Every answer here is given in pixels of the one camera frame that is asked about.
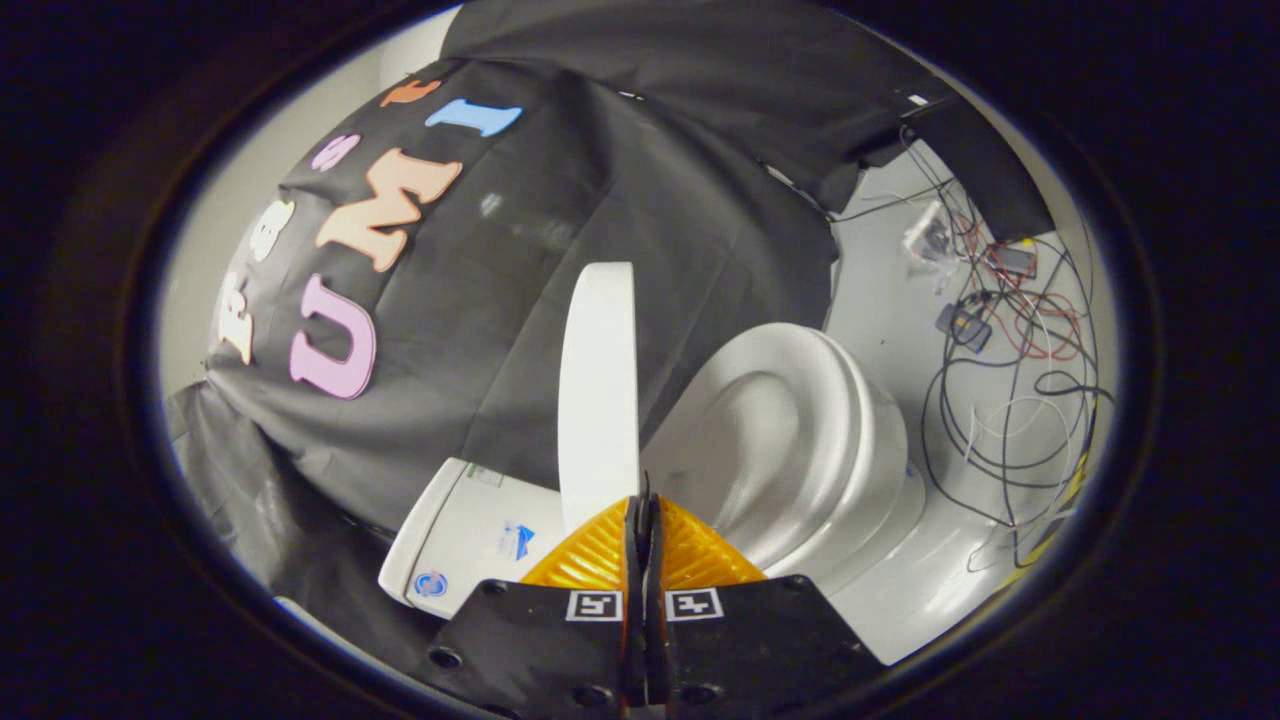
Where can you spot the black backdrop cloth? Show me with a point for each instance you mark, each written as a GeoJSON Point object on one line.
{"type": "Point", "coordinates": [600, 190]}

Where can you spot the clear plastic bag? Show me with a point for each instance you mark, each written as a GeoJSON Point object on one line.
{"type": "Point", "coordinates": [932, 245]}

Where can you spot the small grey power adapter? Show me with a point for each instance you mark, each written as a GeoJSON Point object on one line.
{"type": "Point", "coordinates": [963, 327]}

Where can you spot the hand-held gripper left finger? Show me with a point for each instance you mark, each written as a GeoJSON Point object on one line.
{"type": "Point", "coordinates": [560, 650]}

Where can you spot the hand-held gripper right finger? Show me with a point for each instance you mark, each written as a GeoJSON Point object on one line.
{"type": "Point", "coordinates": [740, 650]}

